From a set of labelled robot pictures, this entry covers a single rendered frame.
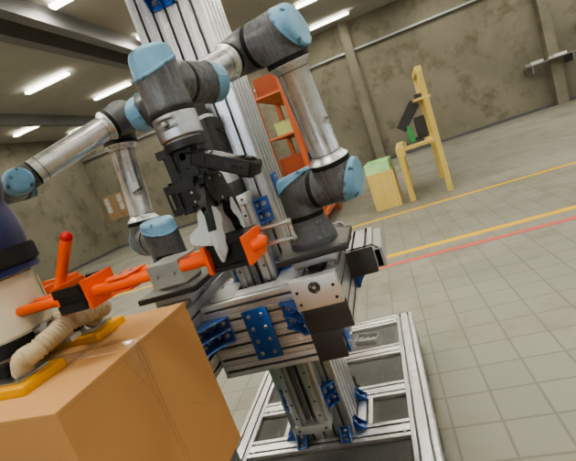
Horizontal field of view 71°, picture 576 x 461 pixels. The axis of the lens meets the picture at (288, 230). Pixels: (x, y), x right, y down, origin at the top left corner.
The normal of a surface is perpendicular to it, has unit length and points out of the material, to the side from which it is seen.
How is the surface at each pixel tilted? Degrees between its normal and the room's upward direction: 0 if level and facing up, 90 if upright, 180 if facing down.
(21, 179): 90
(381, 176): 90
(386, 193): 90
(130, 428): 90
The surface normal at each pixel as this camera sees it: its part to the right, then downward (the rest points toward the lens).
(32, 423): -0.26, 0.27
